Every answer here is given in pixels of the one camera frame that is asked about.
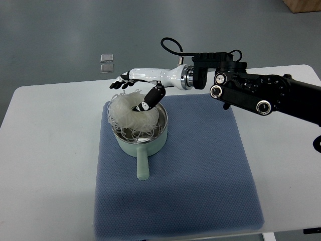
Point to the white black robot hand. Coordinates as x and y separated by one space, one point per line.
179 77

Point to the white vermicelli bundle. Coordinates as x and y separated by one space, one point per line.
128 123

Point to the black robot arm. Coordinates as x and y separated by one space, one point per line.
260 94

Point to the mint green steel pot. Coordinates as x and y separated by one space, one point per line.
142 146

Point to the upper silver floor plate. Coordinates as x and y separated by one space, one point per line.
106 58

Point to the blue textured mat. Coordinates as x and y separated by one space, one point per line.
200 181

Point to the wooden box corner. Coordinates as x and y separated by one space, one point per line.
304 6

